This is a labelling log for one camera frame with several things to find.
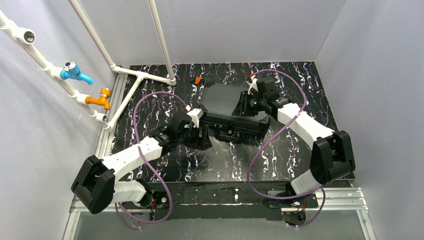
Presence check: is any black poker case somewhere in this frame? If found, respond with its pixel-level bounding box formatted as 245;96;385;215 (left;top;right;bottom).
199;82;271;143

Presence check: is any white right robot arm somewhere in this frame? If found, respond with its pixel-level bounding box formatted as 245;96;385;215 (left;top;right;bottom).
232;74;356;200

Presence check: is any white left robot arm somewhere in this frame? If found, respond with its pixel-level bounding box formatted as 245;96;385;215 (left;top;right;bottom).
70;116;212;214

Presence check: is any orange black small clip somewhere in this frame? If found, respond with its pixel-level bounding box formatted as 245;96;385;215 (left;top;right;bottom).
190;76;204;86

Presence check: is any orange tap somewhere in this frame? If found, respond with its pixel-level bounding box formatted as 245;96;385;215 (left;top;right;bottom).
85;88;112;111

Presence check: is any blue tap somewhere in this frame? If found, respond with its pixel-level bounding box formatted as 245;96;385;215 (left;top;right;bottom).
60;60;94;85

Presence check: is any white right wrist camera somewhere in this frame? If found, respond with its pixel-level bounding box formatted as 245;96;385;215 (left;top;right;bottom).
248;73;259;96

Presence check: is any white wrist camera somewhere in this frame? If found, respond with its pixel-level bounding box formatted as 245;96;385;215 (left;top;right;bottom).
248;73;259;96
184;105;204;128

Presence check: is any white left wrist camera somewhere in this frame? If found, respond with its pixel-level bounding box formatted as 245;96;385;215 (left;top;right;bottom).
184;105;204;128

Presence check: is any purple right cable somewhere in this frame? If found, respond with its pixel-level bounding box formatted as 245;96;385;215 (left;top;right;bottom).
246;69;327;228

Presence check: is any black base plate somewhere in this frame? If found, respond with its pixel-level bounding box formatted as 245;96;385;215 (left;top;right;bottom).
167;181;319;221

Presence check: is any aluminium rail frame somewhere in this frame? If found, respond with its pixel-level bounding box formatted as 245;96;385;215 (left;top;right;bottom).
61;73;378;240

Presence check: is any white pvc pipe frame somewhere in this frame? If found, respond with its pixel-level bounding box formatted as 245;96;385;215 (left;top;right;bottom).
0;0;177;133

